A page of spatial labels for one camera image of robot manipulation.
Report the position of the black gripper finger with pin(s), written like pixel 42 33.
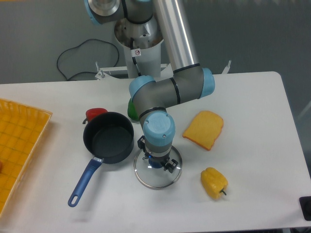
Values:
pixel 170 165

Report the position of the glass lid blue knob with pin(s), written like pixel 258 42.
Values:
pixel 157 178

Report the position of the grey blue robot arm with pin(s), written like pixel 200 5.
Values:
pixel 151 98

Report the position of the yellow bell pepper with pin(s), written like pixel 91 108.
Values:
pixel 214 183

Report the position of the green bell pepper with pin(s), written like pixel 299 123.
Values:
pixel 131 111

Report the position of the toast bread slice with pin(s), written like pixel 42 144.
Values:
pixel 204 129

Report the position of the red bell pepper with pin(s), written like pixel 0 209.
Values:
pixel 93 112

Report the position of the black device at table edge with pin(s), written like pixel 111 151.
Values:
pixel 305 203

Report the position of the yellow plastic basket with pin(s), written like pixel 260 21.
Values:
pixel 21 128

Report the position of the dark saucepan blue handle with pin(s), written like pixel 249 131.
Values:
pixel 109 137

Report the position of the white metal frame bracket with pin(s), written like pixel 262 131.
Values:
pixel 116 72

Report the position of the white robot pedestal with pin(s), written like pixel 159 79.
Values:
pixel 145 55

